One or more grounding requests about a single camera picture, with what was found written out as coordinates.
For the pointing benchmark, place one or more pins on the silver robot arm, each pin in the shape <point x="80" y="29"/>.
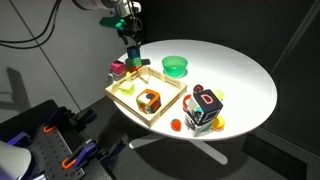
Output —
<point x="96" y="4"/>

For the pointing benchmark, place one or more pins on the yellow toy fruit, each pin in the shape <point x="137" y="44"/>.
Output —
<point x="218" y="123"/>

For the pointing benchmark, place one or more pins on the grey toy block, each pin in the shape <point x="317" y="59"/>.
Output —
<point x="118" y="76"/>

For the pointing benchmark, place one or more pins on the orange soft fabric cube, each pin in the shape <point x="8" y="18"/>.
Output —
<point x="148" y="100"/>

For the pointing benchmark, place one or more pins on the light green toy block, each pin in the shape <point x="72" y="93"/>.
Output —
<point x="127" y="88"/>

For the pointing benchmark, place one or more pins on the green plastic bowl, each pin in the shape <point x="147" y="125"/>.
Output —
<point x="174" y="66"/>

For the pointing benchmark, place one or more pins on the black soft cube letter D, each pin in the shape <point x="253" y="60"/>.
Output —
<point x="207" y="103"/>

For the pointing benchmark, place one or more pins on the dark red toy ball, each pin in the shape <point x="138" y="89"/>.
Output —
<point x="198" y="88"/>

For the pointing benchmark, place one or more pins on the pink toy block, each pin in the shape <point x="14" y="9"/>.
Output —
<point x="117" y="68"/>

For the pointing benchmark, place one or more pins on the orange toy block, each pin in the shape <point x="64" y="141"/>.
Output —
<point x="135" y="69"/>

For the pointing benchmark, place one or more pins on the black robot cart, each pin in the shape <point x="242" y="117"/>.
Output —
<point x="33" y="116"/>

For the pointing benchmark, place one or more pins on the white patterned soft cube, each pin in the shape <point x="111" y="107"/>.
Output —
<point x="196" y="126"/>

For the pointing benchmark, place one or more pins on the purple clamp red tip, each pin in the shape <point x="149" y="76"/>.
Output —
<point x="57" y="116"/>

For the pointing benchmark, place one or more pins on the dark green toy block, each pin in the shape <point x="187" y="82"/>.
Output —
<point x="134" y="62"/>

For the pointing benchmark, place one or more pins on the yellow-green toy fruit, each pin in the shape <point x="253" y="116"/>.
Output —
<point x="219" y="94"/>

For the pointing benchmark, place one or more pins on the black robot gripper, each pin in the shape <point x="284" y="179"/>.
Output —
<point x="130" y="24"/>

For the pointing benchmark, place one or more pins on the black perforated mounting board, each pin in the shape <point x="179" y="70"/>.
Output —
<point x="55" y="156"/>

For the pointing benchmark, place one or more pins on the purple clamp orange tip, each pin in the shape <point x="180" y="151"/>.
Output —
<point x="80" y="155"/>

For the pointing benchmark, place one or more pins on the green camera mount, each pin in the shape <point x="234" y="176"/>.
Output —
<point x="111" y="22"/>

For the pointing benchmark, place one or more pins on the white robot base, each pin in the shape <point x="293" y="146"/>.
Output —
<point x="12" y="161"/>

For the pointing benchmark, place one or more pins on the red toy strawberry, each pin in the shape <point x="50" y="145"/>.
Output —
<point x="176" y="124"/>

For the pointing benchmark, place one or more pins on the wooden tray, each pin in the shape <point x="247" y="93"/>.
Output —
<point x="166" y="100"/>

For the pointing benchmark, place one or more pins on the black clamp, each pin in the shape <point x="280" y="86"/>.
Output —
<point x="111" y="150"/>
<point x="83" y="117"/>

